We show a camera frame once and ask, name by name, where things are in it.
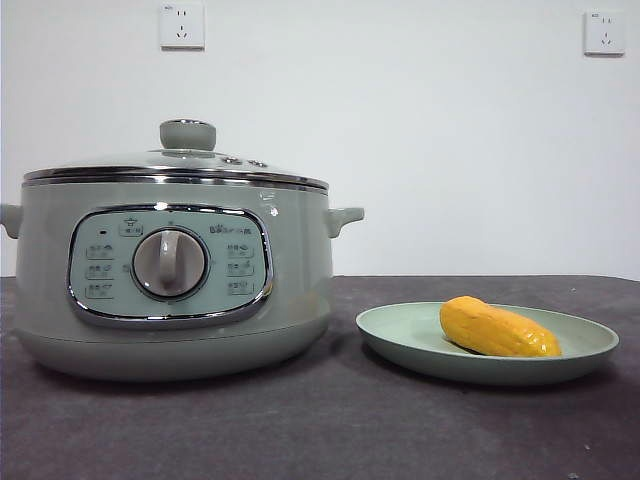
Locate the pale green round plate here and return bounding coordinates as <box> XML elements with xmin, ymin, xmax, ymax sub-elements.
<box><xmin>355</xmin><ymin>300</ymin><xmax>621</xmax><ymax>386</ymax></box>

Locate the grey steamer dial knob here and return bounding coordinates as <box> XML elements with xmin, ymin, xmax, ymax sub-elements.
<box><xmin>132</xmin><ymin>227</ymin><xmax>208</xmax><ymax>300</ymax></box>

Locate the pale green electric steamer pot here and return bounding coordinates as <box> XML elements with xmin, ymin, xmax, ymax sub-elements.
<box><xmin>0</xmin><ymin>179</ymin><xmax>365</xmax><ymax>384</ymax></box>

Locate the yellow corn cob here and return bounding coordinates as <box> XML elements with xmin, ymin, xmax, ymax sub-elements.
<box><xmin>439</xmin><ymin>295</ymin><xmax>564</xmax><ymax>359</ymax></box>

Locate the white wall socket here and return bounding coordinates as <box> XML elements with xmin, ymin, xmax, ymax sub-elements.
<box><xmin>159</xmin><ymin>1</ymin><xmax>206</xmax><ymax>51</ymax></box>
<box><xmin>583</xmin><ymin>10</ymin><xmax>627</xmax><ymax>57</ymax></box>

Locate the glass lid with green knob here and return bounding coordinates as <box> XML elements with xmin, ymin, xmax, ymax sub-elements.
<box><xmin>22</xmin><ymin>118</ymin><xmax>330</xmax><ymax>192</ymax></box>

